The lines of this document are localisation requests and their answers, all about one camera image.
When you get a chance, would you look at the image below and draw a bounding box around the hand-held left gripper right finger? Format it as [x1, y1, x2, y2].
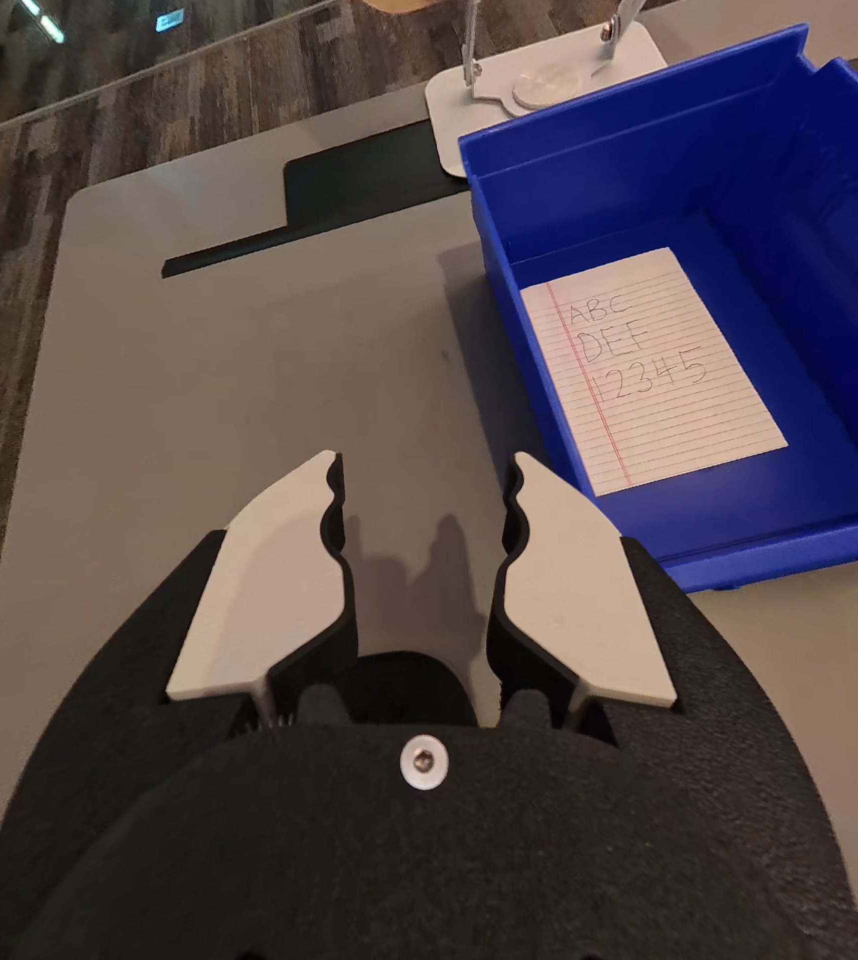
[486, 451, 679, 730]

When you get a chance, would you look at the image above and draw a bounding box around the blue plastic bin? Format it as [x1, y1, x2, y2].
[459, 24, 858, 594]

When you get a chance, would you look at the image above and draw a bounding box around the instruction board on stand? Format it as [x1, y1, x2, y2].
[360, 0, 668, 180]

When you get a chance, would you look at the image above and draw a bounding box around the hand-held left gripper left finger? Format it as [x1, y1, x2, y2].
[165, 450, 360, 727]

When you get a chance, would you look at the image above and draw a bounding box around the handwritten lined paper sheet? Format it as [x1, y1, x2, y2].
[520, 247, 788, 498]

